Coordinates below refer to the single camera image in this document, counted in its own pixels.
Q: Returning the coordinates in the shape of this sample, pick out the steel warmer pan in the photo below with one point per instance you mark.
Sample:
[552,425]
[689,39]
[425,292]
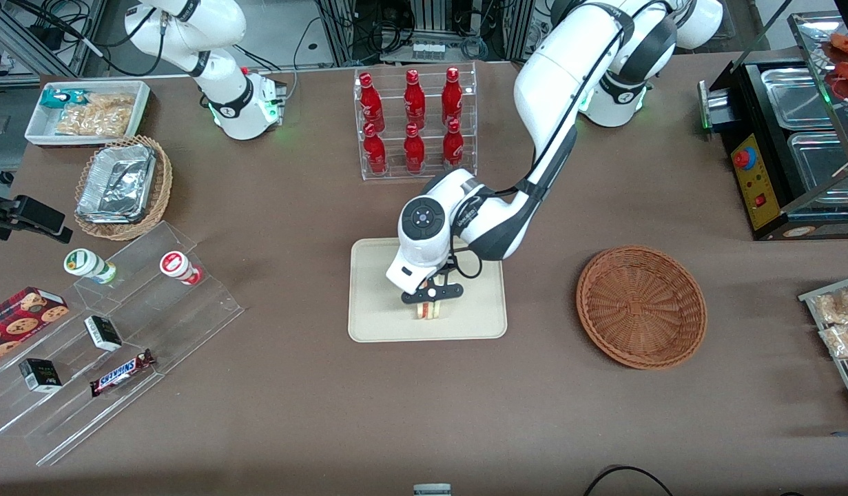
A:
[820,162]
[795,96]

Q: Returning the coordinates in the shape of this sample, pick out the red lid cup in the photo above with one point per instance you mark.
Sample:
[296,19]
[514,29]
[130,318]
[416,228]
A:
[173,265]

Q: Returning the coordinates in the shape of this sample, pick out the clear acrylic stepped display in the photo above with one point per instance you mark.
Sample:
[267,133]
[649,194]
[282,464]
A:
[189,324]

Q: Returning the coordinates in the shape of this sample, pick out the white power strip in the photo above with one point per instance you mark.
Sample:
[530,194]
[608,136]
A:
[428,49]

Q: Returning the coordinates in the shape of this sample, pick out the triangular sandwich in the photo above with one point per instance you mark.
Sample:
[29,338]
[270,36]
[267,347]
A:
[430,313]

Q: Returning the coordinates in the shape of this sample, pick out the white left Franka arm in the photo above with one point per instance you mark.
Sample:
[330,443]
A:
[554,83]

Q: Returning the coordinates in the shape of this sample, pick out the green lid cup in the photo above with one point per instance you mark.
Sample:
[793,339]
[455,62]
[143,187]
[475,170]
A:
[83,263]

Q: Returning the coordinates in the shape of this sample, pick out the clear bag of crackers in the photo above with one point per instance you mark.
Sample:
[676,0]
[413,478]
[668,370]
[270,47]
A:
[96,117]

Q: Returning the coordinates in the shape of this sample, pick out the small black box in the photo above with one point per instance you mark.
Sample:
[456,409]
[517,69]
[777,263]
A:
[103,333]
[40,375]

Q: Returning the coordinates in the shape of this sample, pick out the clear acrylic bottle rack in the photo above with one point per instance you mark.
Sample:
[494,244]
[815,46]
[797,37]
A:
[430,174]

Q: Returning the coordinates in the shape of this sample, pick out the red cola bottle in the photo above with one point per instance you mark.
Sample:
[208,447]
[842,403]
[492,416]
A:
[414,151]
[452,98]
[375,153]
[453,149]
[371,105]
[415,101]

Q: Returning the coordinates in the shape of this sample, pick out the white rectangular bin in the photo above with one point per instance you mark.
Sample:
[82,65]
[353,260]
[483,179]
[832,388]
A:
[34,132]

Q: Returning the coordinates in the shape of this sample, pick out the black food warmer case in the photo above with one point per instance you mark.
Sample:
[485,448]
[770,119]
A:
[754,176]

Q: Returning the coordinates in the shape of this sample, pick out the Snickers chocolate bar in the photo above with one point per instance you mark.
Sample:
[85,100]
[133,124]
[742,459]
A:
[120,373]

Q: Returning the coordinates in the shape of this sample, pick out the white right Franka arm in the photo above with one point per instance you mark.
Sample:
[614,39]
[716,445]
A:
[231,103]

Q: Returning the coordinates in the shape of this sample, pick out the clear bagged snack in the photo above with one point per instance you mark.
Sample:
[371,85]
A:
[837,306]
[844,341]

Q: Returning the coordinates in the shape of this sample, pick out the teal snack packet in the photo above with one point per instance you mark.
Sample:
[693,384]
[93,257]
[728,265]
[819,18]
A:
[55,98]

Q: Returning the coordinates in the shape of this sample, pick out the red cookie box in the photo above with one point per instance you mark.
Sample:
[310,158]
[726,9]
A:
[17,320]

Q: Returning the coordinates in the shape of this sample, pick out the tray of packaged snacks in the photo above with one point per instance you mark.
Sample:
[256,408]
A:
[809,296]

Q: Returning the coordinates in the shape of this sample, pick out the small grey device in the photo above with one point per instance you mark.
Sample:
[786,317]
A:
[432,490]

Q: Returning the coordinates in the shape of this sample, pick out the round brown wicker basket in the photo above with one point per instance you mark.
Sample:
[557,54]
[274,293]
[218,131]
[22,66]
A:
[640,306]

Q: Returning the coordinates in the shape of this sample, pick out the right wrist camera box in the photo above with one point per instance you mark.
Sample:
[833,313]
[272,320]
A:
[41,215]

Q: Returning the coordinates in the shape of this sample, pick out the beige plastic tray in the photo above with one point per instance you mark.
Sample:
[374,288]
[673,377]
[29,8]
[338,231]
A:
[375,310]

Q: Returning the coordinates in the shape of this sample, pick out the red fried food piece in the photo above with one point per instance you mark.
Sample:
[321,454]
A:
[847,81]
[845,45]

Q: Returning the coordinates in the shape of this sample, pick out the aluminium foil container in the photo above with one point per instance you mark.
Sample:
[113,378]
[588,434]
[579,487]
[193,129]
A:
[117,182]

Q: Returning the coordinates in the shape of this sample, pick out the oval tan wicker basket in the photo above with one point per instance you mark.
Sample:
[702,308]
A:
[160,196]

